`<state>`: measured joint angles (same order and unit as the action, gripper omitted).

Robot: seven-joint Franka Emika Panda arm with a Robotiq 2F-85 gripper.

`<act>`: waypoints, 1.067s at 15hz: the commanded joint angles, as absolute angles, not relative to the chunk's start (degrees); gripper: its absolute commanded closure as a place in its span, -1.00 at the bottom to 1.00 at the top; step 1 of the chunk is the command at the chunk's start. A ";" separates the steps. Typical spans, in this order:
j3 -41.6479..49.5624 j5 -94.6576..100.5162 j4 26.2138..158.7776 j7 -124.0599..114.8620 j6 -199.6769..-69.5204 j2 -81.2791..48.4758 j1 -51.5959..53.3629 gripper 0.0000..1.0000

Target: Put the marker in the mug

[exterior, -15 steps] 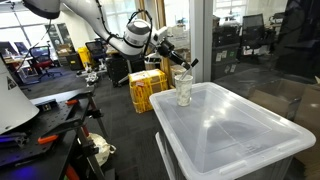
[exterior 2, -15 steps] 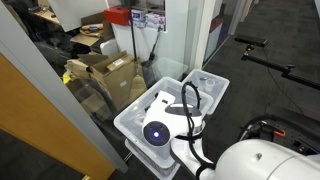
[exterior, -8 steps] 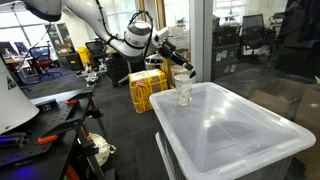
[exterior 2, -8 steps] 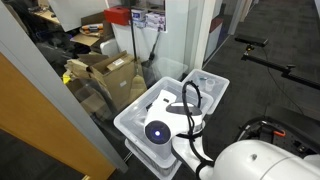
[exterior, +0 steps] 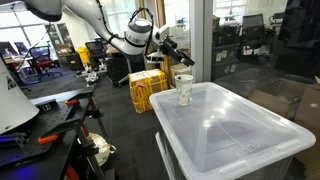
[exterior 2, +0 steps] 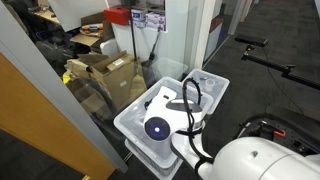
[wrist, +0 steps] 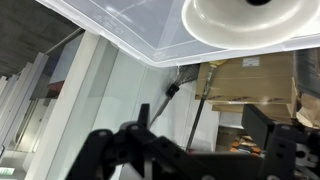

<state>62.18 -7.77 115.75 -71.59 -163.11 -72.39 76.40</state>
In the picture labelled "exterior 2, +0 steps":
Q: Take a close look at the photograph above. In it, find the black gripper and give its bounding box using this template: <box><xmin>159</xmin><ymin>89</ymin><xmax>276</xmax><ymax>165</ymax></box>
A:
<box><xmin>143</xmin><ymin>99</ymin><xmax>154</xmax><ymax>111</ymax></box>

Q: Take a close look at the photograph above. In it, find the large clear plastic bin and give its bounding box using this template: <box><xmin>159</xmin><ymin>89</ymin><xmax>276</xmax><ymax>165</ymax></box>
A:
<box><xmin>113</xmin><ymin>76</ymin><xmax>215</xmax><ymax>170</ymax></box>

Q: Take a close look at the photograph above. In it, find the large open cardboard box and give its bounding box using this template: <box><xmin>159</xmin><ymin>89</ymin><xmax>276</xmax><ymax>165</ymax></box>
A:
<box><xmin>64</xmin><ymin>50</ymin><xmax>148</xmax><ymax>112</ymax></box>

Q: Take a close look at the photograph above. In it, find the small cardboard box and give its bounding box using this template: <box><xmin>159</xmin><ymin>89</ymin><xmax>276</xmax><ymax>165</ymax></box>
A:
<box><xmin>65</xmin><ymin>78</ymin><xmax>113</xmax><ymax>122</ymax></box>

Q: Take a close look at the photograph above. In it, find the small clear plastic cup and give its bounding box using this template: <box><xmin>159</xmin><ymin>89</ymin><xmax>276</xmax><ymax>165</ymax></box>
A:
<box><xmin>204</xmin><ymin>78</ymin><xmax>216</xmax><ymax>94</ymax></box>

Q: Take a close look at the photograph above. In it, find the broom with black pole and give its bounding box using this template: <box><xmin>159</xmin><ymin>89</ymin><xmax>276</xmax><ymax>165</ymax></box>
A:
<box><xmin>128</xmin><ymin>0</ymin><xmax>148</xmax><ymax>101</ymax></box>

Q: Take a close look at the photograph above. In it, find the white plastic container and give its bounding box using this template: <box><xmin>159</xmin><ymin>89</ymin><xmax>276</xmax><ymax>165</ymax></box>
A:
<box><xmin>99</xmin><ymin>37</ymin><xmax>121</xmax><ymax>59</ymax></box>

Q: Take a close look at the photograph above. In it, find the small clear plastic bin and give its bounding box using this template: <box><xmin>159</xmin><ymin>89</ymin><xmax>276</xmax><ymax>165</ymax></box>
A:
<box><xmin>181</xmin><ymin>68</ymin><xmax>231</xmax><ymax>116</ymax></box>

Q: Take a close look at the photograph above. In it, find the white printed box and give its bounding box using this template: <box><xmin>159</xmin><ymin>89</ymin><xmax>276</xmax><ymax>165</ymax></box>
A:
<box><xmin>145</xmin><ymin>11</ymin><xmax>167</xmax><ymax>33</ymax></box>
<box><xmin>130</xmin><ymin>8</ymin><xmax>148</xmax><ymax>30</ymax></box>

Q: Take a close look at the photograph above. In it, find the flat open cardboard box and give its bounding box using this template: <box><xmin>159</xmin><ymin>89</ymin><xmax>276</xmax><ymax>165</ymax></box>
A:
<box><xmin>70</xmin><ymin>11</ymin><xmax>115</xmax><ymax>55</ymax></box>

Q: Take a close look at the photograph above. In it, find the red box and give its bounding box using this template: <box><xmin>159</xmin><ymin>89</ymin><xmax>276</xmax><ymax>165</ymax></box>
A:
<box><xmin>103</xmin><ymin>6</ymin><xmax>131</xmax><ymax>27</ymax></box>

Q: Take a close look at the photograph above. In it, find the orange and white package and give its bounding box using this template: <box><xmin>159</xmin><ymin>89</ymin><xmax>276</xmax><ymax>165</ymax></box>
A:
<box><xmin>80</xmin><ymin>22</ymin><xmax>105</xmax><ymax>38</ymax></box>

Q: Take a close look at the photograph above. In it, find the red and white cabinet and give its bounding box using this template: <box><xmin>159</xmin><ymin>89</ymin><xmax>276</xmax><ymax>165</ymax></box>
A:
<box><xmin>203</xmin><ymin>16</ymin><xmax>225</xmax><ymax>63</ymax></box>

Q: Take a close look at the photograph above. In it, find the orange wooden panel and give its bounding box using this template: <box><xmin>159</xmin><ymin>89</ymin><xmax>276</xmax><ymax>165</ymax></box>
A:
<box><xmin>0</xmin><ymin>54</ymin><xmax>117</xmax><ymax>180</ymax></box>

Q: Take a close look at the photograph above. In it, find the whiteboard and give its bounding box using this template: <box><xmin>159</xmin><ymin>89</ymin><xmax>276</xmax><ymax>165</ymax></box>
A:
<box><xmin>46</xmin><ymin>0</ymin><xmax>111</xmax><ymax>33</ymax></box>

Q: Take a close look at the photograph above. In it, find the black perforated table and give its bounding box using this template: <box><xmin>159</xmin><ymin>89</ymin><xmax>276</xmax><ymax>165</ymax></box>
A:
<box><xmin>233</xmin><ymin>105</ymin><xmax>320</xmax><ymax>158</ymax></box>

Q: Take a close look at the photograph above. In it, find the black dustpan with handle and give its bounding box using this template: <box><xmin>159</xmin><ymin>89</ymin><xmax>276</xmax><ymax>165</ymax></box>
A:
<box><xmin>141</xmin><ymin>29</ymin><xmax>162</xmax><ymax>88</ymax></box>

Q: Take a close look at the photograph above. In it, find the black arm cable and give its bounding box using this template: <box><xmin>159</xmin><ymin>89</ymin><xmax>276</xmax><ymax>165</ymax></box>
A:
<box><xmin>181</xmin><ymin>76</ymin><xmax>215</xmax><ymax>168</ymax></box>

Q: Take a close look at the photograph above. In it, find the black stereo camera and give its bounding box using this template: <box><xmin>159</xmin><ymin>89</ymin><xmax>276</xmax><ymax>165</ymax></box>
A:
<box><xmin>234</xmin><ymin>33</ymin><xmax>270</xmax><ymax>48</ymax></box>

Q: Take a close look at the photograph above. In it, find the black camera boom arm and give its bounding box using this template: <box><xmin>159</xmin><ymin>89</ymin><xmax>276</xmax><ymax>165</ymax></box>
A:
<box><xmin>240</xmin><ymin>44</ymin><xmax>320</xmax><ymax>91</ymax></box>

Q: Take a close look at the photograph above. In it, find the black camera cable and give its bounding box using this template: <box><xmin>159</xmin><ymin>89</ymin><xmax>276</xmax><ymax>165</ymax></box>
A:
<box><xmin>262</xmin><ymin>46</ymin><xmax>305</xmax><ymax>116</ymax></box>

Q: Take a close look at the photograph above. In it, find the black clamp orange handle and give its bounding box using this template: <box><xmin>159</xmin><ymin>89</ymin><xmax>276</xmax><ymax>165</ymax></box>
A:
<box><xmin>258</xmin><ymin>120</ymin><xmax>287</xmax><ymax>139</ymax></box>

